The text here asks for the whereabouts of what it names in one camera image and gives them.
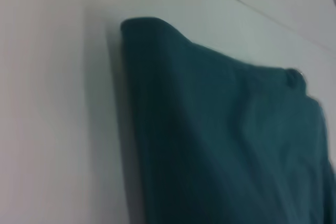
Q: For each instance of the teal t-shirt with beige print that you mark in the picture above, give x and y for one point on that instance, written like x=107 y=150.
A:
x=223 y=142

